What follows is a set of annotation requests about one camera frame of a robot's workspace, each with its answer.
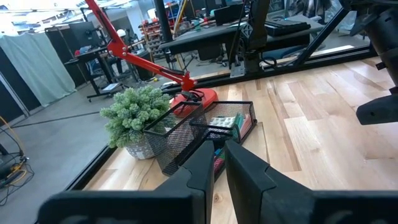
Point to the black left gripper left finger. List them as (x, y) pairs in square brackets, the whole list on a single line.
[(186, 199)]

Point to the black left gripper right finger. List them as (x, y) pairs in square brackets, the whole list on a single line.
[(258, 199)]

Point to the teal patterned note pad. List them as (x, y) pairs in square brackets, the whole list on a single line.
[(222, 122)]

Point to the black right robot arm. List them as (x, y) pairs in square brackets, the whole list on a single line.
[(256, 31)]

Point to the black mesh desk organizer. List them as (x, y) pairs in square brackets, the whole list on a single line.
[(174, 140)]

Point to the potted artificial succulent plant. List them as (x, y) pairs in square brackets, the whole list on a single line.
[(133, 115)]

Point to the black backlit keyboard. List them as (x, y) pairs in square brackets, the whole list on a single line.
[(286, 27)]

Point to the dark grey desk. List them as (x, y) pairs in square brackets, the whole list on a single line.
[(202, 37)]

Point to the red desk lamp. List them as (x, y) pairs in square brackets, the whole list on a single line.
[(118, 48)]

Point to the red parts bin rack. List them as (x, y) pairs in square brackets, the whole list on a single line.
[(152, 31)]

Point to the black standing desk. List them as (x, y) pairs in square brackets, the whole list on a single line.
[(90, 56)]

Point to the black pole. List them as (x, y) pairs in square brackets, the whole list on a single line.
[(163, 21)]

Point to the black desk monitor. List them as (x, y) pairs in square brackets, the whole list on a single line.
[(228, 14)]

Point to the pale green curtain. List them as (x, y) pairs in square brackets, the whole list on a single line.
[(34, 68)]

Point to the black aluminium table frame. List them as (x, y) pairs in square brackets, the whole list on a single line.
[(311, 63)]

